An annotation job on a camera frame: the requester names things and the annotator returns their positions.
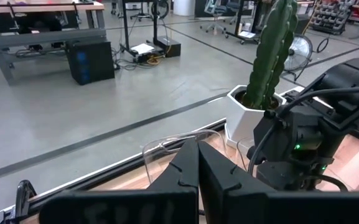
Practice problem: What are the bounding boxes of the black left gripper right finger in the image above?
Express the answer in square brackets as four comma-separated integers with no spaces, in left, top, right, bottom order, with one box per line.
[198,141,359,224]

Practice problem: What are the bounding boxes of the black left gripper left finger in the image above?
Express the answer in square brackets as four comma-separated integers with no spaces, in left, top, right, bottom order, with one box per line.
[39,139,200,224]

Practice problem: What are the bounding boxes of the white angular plant pot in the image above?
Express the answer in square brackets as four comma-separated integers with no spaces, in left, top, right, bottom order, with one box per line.
[225,84,288,151]

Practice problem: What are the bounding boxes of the green cactus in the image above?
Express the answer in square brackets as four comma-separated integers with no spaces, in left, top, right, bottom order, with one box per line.
[242,0,299,111]

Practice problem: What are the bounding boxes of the round floor fan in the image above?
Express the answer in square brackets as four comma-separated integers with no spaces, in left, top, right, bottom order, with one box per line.
[283,33,314,82]

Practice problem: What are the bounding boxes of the black rolling cart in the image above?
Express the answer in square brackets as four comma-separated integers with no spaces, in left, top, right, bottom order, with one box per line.
[225,0,263,44]

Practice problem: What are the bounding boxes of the parts storage rack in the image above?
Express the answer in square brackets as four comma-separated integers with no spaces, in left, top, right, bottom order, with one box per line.
[309,0,353,35]

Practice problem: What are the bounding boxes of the black floor box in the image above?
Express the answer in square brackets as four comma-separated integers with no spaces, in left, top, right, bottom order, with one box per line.
[154,35,182,58]

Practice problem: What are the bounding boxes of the white paper sheet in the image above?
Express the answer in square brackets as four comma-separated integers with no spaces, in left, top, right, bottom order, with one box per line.
[130,42,155,55]

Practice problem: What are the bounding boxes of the grey swivel office chair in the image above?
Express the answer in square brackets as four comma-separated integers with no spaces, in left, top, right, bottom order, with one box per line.
[200,0,230,40]

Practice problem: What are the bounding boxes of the black computer tower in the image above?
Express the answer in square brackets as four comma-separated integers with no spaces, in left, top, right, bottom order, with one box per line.
[66,40,116,86]

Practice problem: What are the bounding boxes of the black table clamp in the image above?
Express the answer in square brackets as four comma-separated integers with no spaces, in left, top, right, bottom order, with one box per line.
[14,179,39,218]

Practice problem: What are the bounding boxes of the white cylindrical bin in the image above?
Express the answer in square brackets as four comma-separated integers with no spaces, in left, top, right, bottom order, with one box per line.
[172,0,196,17]

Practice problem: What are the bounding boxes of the grey workbench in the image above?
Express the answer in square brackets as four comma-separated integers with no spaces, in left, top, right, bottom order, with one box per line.
[0,0,107,87]

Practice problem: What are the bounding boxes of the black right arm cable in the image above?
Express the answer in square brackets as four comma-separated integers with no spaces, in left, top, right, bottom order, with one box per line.
[246,85,359,177]

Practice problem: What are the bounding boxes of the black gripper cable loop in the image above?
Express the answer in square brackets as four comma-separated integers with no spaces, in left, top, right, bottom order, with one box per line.
[303,173,350,192]

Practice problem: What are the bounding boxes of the tangled floor cables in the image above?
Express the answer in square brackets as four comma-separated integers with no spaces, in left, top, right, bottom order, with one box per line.
[112,46,164,71]

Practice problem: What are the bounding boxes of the black stand frame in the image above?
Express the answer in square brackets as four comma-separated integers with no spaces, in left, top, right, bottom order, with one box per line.
[119,0,167,58]

